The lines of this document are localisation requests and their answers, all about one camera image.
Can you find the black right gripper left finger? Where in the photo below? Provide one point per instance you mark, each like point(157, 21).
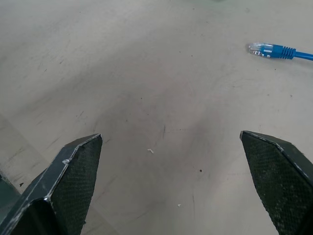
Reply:
point(68, 186)

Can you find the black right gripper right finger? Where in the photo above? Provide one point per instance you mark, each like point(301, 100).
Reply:
point(281, 181)

